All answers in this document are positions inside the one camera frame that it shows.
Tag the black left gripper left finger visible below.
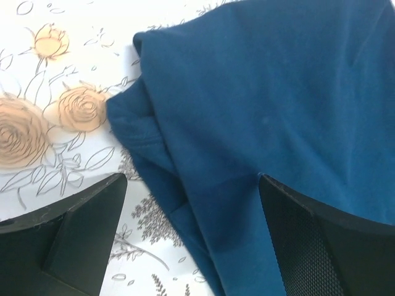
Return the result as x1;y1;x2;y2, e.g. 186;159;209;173
1;173;127;295

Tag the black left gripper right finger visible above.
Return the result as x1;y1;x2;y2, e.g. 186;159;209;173
259;175;394;296

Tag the blue Mickey print t-shirt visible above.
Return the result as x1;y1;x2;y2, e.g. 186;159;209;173
107;1;394;295

